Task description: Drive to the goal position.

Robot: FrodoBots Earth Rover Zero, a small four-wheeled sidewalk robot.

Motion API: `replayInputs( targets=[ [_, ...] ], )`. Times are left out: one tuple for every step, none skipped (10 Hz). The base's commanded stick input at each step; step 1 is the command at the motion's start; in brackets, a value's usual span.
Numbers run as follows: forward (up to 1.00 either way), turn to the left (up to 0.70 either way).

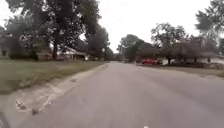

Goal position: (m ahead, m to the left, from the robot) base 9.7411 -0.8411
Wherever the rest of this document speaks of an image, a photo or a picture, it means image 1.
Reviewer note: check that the large tree with dark trunk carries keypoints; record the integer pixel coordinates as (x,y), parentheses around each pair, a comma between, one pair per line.
(55,36)

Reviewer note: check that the broad leafy tree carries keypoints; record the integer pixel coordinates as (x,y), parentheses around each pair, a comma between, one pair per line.
(168,38)

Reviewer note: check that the dark trees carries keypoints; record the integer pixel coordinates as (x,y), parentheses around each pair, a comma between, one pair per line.
(16,38)

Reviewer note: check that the low house with pale wall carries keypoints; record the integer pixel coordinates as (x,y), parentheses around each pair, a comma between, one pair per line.
(75,55)

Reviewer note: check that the grey asphalt road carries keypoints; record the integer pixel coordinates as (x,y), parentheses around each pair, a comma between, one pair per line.
(133,96)

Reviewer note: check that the grass lawn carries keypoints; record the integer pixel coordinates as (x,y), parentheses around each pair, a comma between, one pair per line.
(33,71)

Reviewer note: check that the tall tree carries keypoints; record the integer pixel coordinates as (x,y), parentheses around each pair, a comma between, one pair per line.
(213,18)

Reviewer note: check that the group of trees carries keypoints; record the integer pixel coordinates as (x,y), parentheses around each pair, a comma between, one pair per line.
(130,46)

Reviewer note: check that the concrete kerb strip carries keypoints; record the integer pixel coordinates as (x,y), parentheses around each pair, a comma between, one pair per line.
(43,95)

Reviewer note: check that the red vehicle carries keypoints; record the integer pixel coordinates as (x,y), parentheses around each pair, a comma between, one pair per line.
(150,61)

